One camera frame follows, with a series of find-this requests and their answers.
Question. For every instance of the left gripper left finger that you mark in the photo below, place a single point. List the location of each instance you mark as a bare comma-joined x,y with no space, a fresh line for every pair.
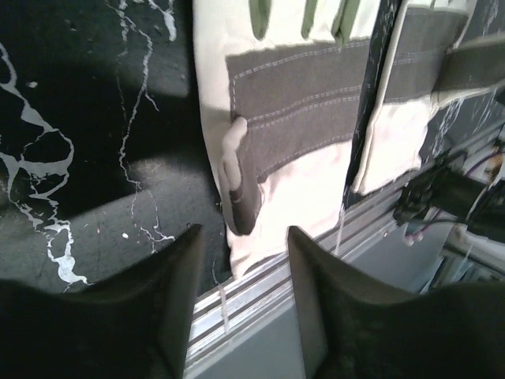
133,324

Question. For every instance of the grey-strap glove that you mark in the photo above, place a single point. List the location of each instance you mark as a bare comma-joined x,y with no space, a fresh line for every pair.
279,85

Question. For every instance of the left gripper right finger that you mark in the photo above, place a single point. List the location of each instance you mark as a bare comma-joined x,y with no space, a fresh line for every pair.
352,325

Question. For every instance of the white glove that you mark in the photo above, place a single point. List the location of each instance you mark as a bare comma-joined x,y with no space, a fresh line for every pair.
428,66

